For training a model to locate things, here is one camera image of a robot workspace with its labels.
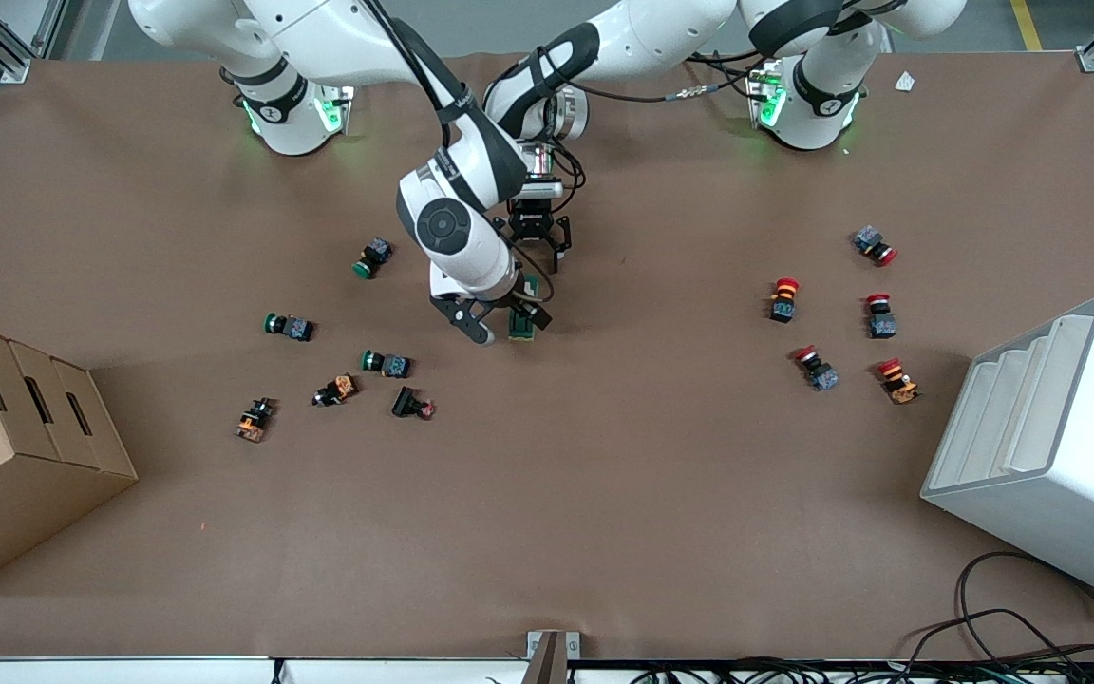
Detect green load switch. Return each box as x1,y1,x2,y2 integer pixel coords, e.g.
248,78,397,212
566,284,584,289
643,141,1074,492
507,274,544,342

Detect brown paper table cover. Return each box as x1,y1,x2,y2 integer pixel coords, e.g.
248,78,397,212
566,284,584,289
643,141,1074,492
0,47,1094,662

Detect red emergency stop button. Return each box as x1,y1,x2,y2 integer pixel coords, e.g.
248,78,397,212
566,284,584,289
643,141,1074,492
767,277,802,325
877,357,922,407
853,225,899,268
865,293,898,340
791,345,840,392

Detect brown cardboard box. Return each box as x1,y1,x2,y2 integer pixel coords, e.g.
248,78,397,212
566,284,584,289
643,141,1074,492
0,316,140,598

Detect white plastic divider bin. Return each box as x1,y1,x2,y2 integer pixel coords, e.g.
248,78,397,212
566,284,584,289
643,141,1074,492
920,294,1094,611

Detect green push button switch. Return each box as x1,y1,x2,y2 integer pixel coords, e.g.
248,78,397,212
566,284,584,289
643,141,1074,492
263,312,316,343
352,237,394,281
361,349,412,379

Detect black red lamp switch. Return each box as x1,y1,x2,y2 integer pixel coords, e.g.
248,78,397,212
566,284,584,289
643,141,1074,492
391,385,437,421

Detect orange black button switch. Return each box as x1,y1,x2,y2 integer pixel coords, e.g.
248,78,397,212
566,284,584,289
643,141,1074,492
312,373,360,409
235,397,278,444

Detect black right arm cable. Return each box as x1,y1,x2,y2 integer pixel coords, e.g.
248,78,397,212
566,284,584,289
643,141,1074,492
362,0,472,124

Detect grey metal bracket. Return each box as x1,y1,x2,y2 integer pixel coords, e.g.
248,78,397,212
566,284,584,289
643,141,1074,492
520,629,581,684

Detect white table edge rail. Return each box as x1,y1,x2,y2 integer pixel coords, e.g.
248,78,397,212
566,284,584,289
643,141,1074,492
0,655,534,684

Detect black cable bundle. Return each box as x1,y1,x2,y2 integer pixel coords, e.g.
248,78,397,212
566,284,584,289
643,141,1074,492
628,655,1094,684

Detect black looped cable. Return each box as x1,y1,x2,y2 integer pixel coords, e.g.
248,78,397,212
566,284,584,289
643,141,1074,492
903,550,1094,666

